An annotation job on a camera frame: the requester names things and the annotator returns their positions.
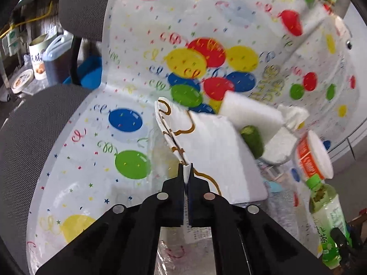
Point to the printed tin can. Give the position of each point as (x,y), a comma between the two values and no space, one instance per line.
(38,60)

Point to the grey mesh office chair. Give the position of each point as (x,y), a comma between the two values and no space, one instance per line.
(28,134)

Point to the round lidded food container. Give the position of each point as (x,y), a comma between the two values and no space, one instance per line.
(22,80)

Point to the orange instant noodle bowl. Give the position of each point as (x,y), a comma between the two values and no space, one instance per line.
(308,160)

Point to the balloon print plastic sheet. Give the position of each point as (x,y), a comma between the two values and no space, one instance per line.
(143,48)

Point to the white tissue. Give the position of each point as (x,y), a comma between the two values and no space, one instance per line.
(294,116)

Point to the blue plastic object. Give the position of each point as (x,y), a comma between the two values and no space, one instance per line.
(89,71)

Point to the white paper bag gold print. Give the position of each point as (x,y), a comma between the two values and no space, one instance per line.
(212,149)

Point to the white foam block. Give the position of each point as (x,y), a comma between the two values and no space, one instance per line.
(249,114)

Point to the clear plastic bag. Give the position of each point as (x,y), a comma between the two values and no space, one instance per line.
(183,246)

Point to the plastic jug with dark liquid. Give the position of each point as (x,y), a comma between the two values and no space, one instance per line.
(58,60)

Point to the white foam piece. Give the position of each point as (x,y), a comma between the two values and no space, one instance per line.
(279,149)

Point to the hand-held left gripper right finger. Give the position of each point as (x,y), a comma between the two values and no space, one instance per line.
(195,206)

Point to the green tea plastic bottle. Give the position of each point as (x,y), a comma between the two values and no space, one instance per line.
(326,212)

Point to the green cucumber piece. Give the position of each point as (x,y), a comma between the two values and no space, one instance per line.
(253,141)

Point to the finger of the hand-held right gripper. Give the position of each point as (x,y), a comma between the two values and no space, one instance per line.
(341,239)

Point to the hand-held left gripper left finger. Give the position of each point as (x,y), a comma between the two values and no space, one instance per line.
(177,206)

